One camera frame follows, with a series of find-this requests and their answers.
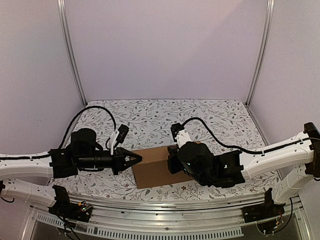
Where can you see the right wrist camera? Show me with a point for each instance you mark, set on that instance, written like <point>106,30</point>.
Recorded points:
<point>179,134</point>

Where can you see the brown cardboard box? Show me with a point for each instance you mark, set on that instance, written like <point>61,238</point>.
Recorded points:
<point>153,170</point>

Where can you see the right aluminium corner post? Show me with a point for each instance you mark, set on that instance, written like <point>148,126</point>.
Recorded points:
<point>262,52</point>

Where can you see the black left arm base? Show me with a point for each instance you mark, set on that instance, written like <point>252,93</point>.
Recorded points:
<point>64,208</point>

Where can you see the left aluminium corner post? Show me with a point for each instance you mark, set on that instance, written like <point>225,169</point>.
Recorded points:
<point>61,7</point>

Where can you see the aluminium corner post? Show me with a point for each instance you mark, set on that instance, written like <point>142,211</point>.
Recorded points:
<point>61,7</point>
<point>262,52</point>

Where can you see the aluminium front table rail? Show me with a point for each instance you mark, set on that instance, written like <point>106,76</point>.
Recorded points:
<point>210,219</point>

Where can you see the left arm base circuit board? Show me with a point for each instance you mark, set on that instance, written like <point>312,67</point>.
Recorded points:
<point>83,207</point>

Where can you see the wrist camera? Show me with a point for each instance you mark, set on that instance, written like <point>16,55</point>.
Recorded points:
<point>179,134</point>
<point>117,137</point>

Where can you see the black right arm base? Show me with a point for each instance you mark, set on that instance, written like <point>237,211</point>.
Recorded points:
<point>262,211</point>

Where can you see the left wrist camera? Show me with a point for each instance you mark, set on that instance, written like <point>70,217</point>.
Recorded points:
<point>117,137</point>

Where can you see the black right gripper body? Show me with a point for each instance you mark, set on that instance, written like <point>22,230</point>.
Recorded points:
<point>172,163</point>

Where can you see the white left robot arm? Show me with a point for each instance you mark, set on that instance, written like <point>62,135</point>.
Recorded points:
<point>83,154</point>

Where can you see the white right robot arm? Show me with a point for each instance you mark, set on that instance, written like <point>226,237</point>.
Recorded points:
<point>302,151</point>

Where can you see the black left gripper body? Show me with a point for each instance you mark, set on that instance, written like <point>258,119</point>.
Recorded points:
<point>89,162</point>

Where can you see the floral patterned table mat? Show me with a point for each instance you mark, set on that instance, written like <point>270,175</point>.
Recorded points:
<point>149,123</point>

